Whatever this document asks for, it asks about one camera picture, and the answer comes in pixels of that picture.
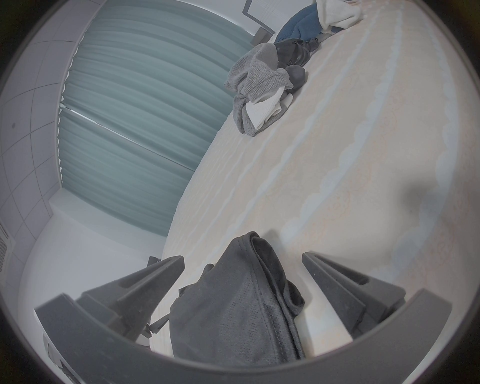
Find ceiling air conditioner vent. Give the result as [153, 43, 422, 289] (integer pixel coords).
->
[0, 225, 16, 274]

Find bed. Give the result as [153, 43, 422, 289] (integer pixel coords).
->
[150, 0, 480, 362]

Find grey bedside table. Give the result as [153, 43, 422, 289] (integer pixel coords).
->
[250, 29, 274, 46]

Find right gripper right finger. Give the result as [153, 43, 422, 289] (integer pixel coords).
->
[301, 252, 407, 336]

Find blue-green curtain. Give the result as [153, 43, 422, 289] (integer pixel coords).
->
[60, 0, 256, 172]
[58, 110, 196, 238]

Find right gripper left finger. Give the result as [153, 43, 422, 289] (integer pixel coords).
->
[80, 255, 185, 341]

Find pile of clothes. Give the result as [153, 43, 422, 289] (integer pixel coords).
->
[224, 0, 367, 137]

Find black T-shirt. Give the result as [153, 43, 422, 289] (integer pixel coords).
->
[169, 231, 306, 367]

